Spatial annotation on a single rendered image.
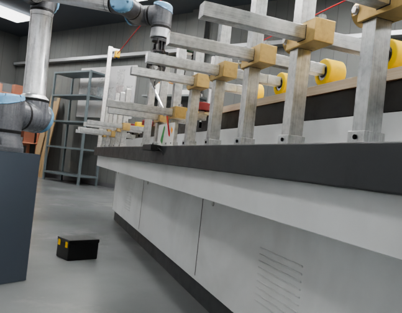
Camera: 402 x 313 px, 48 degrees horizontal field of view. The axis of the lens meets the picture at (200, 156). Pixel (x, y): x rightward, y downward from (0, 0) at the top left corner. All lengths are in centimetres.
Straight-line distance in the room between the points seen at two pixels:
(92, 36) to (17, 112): 799
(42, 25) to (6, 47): 977
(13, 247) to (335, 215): 167
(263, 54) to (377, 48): 43
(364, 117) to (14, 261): 181
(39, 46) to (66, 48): 836
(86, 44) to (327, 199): 953
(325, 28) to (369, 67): 21
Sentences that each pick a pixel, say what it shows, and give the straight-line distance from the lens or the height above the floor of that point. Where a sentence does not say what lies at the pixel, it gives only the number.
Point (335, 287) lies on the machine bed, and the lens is 123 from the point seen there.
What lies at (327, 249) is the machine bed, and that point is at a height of 45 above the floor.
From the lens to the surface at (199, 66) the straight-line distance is 145.
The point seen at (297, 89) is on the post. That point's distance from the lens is 104.
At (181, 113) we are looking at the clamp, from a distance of 190.
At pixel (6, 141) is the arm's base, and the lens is 221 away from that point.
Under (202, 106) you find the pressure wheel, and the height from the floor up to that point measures 89.
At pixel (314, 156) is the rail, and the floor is 67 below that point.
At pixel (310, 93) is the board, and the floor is 88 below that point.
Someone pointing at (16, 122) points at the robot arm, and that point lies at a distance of 224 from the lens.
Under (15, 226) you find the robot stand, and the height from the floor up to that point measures 26.
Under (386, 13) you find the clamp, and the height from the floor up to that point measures 92.
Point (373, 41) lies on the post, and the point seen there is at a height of 88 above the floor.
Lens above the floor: 63
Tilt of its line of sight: 1 degrees up
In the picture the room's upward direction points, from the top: 6 degrees clockwise
